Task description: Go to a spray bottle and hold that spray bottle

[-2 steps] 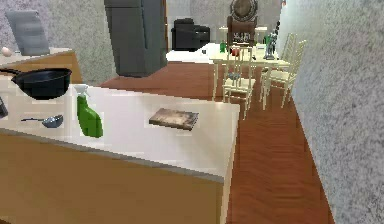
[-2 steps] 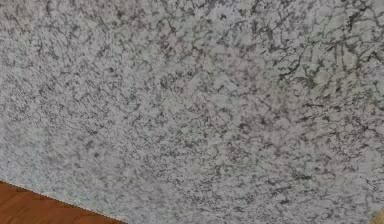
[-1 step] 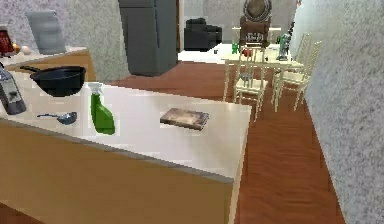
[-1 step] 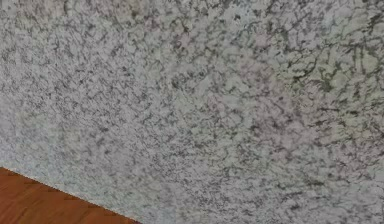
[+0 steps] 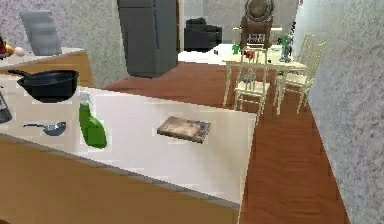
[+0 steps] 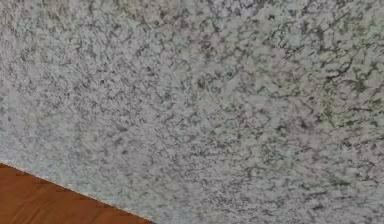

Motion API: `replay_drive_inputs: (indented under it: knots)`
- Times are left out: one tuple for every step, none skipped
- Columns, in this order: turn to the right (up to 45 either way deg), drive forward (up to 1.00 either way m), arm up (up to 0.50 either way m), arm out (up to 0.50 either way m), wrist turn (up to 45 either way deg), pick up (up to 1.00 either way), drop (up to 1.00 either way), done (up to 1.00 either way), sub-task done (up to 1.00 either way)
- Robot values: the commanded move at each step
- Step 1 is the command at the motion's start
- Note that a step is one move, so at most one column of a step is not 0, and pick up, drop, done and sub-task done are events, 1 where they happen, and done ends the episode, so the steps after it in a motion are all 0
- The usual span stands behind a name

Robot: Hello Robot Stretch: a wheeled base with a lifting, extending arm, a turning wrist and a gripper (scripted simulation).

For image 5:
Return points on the wooden kitchen counter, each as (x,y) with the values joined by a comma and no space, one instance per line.
(100,160)

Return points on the brown ornate chair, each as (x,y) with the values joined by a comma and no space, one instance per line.
(257,30)

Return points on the green spray bottle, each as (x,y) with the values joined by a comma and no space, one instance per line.
(90,126)

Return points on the orange fruit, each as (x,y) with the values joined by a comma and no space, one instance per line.
(9,50)

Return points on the small grey ladle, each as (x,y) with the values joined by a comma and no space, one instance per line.
(55,128)

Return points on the dark grey fridge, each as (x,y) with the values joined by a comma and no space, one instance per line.
(150,36)

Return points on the brown book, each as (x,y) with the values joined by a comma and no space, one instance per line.
(184,128)

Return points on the cream dining table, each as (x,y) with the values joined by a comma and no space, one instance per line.
(280,64)

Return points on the grey statuette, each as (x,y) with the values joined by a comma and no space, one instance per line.
(286,50)

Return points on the cream dining chair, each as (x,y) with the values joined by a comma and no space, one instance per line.
(300,80)
(307,46)
(251,86)

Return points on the black frying pan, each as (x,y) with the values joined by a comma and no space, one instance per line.
(50,85)

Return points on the dark red object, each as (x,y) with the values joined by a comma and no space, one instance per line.
(2,46)

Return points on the black armchair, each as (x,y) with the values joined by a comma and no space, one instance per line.
(200,35)

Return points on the white egg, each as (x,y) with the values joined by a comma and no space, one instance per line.
(19,51)

